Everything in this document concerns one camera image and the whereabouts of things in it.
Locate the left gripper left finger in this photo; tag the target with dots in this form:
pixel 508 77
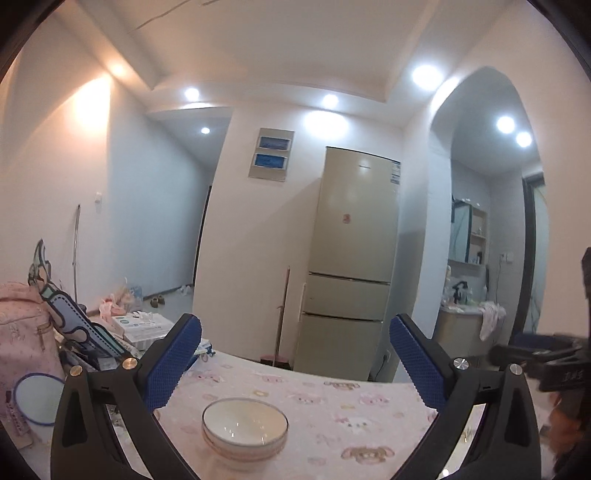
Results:
pixel 84 442

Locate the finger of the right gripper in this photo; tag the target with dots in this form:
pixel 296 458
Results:
pixel 531 340
pixel 535 352

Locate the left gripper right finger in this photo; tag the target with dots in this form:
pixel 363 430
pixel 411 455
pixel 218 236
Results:
pixel 506 444

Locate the white bowl dark rim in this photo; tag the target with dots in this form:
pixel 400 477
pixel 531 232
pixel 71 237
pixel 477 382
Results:
pixel 244 422

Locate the pink strawberry bowl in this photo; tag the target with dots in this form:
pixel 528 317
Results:
pixel 244 453

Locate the right hand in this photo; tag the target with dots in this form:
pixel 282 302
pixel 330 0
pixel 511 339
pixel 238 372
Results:
pixel 570 444

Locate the white towel on vanity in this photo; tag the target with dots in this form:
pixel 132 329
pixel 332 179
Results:
pixel 493 315

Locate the bathroom vanity cabinet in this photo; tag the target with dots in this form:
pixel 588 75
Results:
pixel 458 331

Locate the stack of books and boxes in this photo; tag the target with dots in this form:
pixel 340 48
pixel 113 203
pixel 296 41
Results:
pixel 137 331

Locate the cartoon shaped blue bag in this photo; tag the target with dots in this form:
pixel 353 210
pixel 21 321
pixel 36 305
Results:
pixel 87 338

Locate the white enamel mug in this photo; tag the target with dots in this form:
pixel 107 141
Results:
pixel 37 397

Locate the pink fabric bag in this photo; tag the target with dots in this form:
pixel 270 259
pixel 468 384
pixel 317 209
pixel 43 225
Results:
pixel 27 341

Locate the bathroom mirror cabinet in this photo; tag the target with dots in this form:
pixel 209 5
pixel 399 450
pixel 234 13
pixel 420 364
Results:
pixel 468 236

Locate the pink cartoon tablecloth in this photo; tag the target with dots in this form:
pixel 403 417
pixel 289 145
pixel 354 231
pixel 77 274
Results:
pixel 338 429

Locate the beige three-door refrigerator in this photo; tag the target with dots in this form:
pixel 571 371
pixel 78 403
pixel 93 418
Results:
pixel 351 266

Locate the white mop pole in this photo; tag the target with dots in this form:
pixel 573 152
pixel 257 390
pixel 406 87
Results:
pixel 74 263

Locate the broom with wooden handle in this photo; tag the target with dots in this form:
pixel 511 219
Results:
pixel 275 359

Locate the grey wall electrical panel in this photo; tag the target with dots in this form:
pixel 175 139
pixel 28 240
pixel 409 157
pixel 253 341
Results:
pixel 271 155

